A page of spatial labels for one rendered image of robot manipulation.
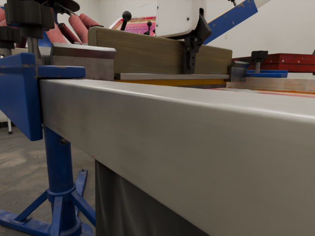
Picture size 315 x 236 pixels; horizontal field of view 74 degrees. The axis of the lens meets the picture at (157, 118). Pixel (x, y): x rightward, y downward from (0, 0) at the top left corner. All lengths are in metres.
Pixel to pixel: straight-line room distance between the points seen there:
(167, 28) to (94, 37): 0.17
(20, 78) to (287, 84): 0.56
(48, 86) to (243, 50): 2.51
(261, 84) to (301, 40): 1.82
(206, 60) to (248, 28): 2.15
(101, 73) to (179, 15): 0.20
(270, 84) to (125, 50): 0.41
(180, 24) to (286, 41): 2.09
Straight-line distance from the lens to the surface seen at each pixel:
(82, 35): 0.95
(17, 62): 0.20
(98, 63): 0.31
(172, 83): 0.44
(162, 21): 0.46
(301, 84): 0.61
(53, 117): 0.17
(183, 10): 0.43
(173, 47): 0.42
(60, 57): 0.29
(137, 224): 0.25
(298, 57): 1.34
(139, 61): 0.37
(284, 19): 2.52
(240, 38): 2.66
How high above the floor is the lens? 1.00
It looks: 12 degrees down
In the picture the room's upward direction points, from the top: 1 degrees clockwise
